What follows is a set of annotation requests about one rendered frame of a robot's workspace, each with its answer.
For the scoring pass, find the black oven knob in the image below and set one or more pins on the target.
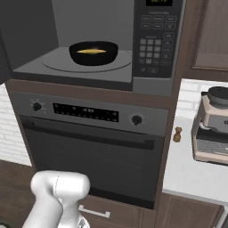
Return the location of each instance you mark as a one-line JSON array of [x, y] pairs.
[[36, 106], [136, 120]]

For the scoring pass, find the brown drawer front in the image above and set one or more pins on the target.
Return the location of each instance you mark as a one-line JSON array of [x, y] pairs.
[[118, 212]]

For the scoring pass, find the brown wall cupboard door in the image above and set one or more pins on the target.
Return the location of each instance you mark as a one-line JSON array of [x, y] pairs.
[[211, 34]]

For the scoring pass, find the dark microwave door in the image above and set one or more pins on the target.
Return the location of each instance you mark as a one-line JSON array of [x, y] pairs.
[[4, 63]]

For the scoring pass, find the black bowl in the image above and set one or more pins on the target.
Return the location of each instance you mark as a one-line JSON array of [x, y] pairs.
[[93, 53]]

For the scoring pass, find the small brown pepper shaker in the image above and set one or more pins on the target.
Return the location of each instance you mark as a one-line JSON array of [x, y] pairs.
[[177, 134]]

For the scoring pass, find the beige coffee machine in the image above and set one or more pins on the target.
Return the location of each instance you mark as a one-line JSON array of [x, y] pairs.
[[211, 126]]

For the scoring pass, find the black oven door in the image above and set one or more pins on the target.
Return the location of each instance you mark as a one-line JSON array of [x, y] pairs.
[[89, 160]]

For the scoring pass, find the grey built-in oven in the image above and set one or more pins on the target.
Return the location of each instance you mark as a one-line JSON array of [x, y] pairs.
[[89, 142]]

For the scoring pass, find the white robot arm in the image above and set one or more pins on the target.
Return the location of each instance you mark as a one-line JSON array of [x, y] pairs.
[[56, 190]]

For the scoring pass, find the yellow food in bowl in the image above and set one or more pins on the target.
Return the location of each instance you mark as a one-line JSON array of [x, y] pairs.
[[91, 51]]

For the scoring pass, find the grey microwave oven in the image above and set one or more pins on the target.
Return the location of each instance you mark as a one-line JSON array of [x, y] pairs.
[[112, 44]]

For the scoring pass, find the brown base cupboard door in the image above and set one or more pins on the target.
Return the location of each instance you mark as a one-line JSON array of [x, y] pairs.
[[190, 212]]

